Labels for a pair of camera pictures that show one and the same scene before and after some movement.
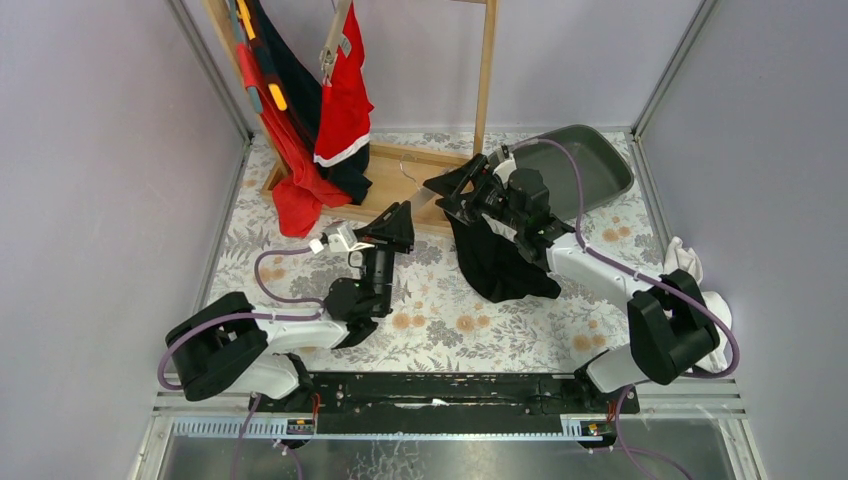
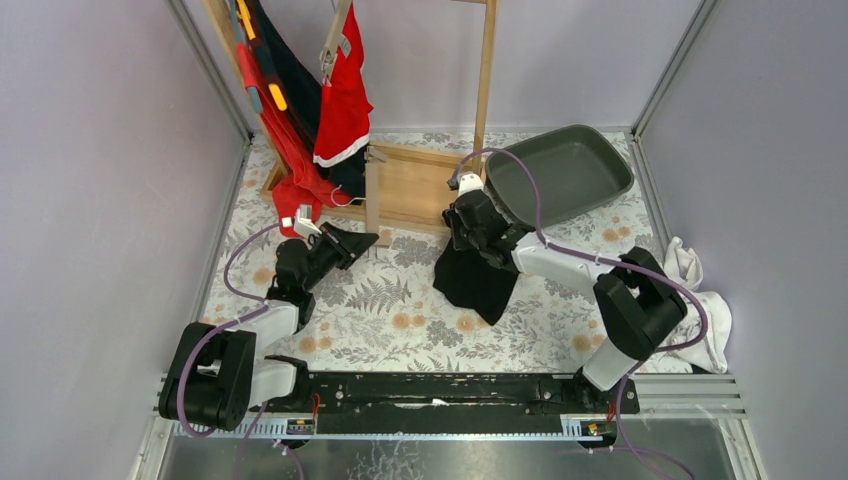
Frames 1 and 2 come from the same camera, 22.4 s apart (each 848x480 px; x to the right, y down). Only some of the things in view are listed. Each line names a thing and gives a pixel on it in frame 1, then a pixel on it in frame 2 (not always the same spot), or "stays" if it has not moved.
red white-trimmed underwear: [343, 124] stays
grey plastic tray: [604, 171] stays
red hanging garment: [304, 192] stays
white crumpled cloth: [678, 257] stays
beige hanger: [408, 175] → [373, 157]
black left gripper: [389, 240] → [328, 241]
